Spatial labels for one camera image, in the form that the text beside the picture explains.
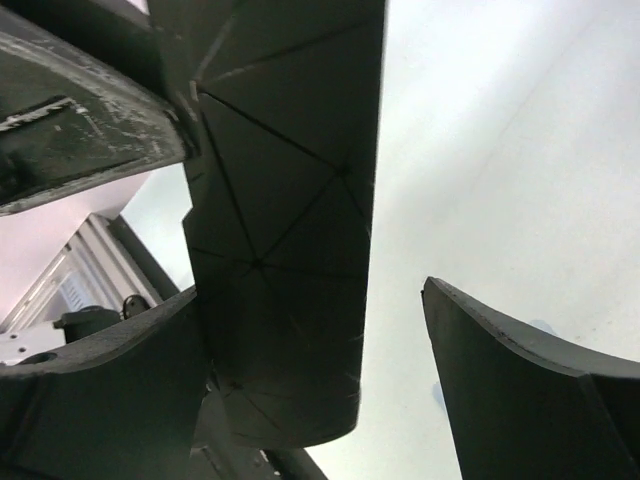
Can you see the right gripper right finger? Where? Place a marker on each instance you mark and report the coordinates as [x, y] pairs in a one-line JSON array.
[[525, 404]]

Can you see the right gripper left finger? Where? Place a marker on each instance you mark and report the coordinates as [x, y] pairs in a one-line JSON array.
[[122, 403]]

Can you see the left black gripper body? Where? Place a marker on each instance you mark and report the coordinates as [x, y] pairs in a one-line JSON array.
[[82, 100]]

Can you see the black glasses case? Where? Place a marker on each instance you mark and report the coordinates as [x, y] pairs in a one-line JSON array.
[[281, 100]]

